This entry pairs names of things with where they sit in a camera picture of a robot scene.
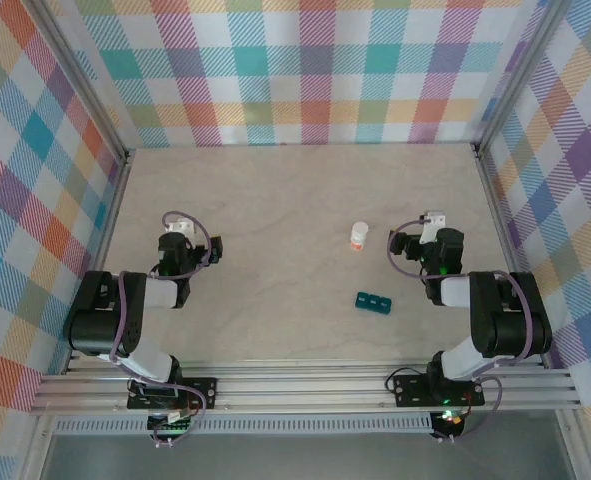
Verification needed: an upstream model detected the grey slotted cable duct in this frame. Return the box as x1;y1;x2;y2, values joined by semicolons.
53;412;437;436

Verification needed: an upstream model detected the aluminium frame post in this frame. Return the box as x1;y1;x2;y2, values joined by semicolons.
471;0;571;154
33;0;135;169

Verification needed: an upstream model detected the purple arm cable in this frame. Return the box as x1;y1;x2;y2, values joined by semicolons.
108;211;211;449
385;214;534;444

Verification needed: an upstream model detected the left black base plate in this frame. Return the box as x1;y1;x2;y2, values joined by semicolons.
126;375;220;412

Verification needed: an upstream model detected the left control board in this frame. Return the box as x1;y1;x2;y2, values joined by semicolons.
147;412;197;437

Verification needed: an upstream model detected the thin black base cable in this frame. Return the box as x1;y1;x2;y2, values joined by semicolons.
384;368;406;396

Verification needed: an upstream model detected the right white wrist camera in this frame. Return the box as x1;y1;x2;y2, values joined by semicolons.
420;210;448;246

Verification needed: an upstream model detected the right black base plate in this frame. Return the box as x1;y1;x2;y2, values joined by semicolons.
392;373;487;408

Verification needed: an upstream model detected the white pill bottle orange label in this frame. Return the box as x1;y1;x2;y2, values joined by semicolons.
350;221;370;254

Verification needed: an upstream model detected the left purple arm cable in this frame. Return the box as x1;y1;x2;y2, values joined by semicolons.
108;211;211;449

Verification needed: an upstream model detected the teal pill organizer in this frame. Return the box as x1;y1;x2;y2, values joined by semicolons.
353;291;394;316

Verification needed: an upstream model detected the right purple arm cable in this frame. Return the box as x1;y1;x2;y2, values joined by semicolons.
385;214;534;444

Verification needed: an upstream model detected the aluminium frame leg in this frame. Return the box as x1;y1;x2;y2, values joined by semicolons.
556;407;591;480
20;414;59;480

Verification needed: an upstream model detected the control board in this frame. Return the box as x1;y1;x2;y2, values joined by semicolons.
147;412;197;437
435;408;469;432

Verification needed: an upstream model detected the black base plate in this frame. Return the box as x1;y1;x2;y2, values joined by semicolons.
126;375;220;412
392;373;487;408

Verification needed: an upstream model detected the right control board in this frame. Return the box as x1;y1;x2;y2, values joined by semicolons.
435;408;469;432

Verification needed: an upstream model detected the aluminium mounting rail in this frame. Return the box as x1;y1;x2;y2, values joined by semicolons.
28;357;582;417

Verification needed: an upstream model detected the aluminium side rail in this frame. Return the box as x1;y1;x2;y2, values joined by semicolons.
63;148;135;375

